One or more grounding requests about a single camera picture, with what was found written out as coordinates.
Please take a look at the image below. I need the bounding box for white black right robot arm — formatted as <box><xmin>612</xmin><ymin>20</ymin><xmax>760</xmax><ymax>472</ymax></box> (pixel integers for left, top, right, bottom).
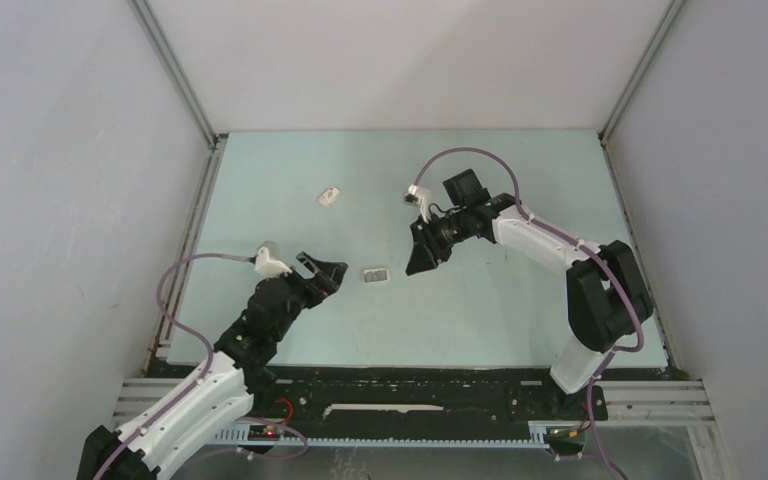
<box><xmin>404</xmin><ymin>169</ymin><xmax>654</xmax><ymax>418</ymax></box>

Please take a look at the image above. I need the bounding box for small white staple box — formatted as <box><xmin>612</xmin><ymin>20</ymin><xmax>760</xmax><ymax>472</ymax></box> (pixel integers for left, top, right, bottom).
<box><xmin>318</xmin><ymin>187</ymin><xmax>341</xmax><ymax>208</ymax></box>

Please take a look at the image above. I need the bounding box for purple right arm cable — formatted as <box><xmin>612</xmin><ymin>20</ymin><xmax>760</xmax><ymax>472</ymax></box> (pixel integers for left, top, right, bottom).
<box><xmin>412</xmin><ymin>146</ymin><xmax>645</xmax><ymax>480</ymax></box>

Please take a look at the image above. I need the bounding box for aluminium frame rail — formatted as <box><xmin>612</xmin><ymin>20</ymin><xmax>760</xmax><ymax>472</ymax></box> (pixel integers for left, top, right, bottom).
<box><xmin>112</xmin><ymin>377</ymin><xmax>717</xmax><ymax>452</ymax></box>

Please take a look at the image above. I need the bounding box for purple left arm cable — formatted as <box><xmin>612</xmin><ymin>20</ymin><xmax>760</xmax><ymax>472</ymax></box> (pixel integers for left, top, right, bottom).
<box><xmin>92</xmin><ymin>252</ymin><xmax>259</xmax><ymax>480</ymax></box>

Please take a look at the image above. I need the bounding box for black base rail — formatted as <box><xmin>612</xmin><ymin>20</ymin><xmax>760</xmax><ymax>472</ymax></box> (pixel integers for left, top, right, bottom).
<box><xmin>251</xmin><ymin>366</ymin><xmax>608</xmax><ymax>442</ymax></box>

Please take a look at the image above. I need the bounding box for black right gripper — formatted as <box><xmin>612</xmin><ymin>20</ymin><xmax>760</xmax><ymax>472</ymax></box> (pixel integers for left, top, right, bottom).
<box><xmin>407</xmin><ymin>208</ymin><xmax>472</xmax><ymax>276</ymax></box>

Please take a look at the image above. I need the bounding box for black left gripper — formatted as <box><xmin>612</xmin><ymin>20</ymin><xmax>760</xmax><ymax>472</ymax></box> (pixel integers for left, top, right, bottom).
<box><xmin>271</xmin><ymin>252</ymin><xmax>346</xmax><ymax>341</ymax></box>

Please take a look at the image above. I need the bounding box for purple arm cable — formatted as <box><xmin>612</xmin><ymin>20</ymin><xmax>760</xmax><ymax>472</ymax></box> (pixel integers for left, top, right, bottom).
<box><xmin>92</xmin><ymin>252</ymin><xmax>259</xmax><ymax>480</ymax></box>
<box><xmin>412</xmin><ymin>146</ymin><xmax>645</xmax><ymax>480</ymax></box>

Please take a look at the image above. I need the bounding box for white staple tray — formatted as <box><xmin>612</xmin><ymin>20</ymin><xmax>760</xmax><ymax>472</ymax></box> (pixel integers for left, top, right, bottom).
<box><xmin>362</xmin><ymin>267</ymin><xmax>391</xmax><ymax>284</ymax></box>

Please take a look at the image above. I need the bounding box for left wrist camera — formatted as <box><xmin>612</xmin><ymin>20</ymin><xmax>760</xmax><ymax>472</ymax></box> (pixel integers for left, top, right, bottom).
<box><xmin>252</xmin><ymin>241</ymin><xmax>292</xmax><ymax>278</ymax></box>

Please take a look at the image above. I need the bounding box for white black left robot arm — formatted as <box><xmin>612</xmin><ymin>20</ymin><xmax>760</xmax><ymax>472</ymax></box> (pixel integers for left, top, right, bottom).
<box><xmin>77</xmin><ymin>242</ymin><xmax>348</xmax><ymax>479</ymax></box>

